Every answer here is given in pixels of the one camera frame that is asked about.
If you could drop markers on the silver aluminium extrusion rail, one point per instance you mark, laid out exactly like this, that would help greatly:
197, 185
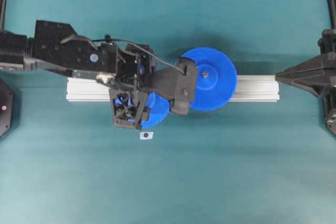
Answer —
249, 89

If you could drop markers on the large blue plastic gear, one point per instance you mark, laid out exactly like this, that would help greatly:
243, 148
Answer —
215, 91

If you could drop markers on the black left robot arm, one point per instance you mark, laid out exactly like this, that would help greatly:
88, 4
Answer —
57, 48

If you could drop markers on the green table mat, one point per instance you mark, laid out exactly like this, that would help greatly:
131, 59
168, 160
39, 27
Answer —
65, 162

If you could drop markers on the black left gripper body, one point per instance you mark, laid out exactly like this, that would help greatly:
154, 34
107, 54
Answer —
128, 67

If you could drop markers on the small white marker sticker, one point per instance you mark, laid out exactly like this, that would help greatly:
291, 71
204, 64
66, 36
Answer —
146, 135

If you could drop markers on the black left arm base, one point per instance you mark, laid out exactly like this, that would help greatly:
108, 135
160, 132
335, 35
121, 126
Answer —
6, 108

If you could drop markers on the small blue plastic gear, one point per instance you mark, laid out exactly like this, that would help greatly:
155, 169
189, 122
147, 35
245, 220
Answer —
159, 108

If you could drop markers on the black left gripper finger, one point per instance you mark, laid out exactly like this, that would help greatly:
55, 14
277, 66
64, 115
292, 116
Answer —
129, 108

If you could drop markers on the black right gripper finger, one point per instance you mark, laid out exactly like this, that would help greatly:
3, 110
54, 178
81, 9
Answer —
319, 85
312, 67

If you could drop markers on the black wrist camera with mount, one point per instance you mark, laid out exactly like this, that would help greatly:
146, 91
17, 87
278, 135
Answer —
177, 84

